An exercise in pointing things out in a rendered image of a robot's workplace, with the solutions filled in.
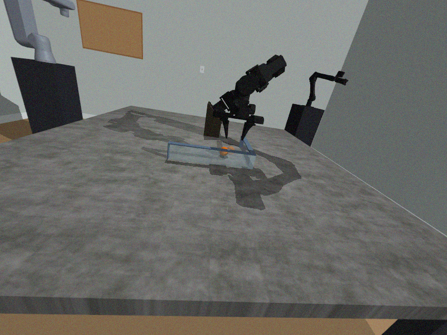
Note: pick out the clear low corner walls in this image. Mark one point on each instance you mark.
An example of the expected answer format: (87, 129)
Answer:
(214, 157)

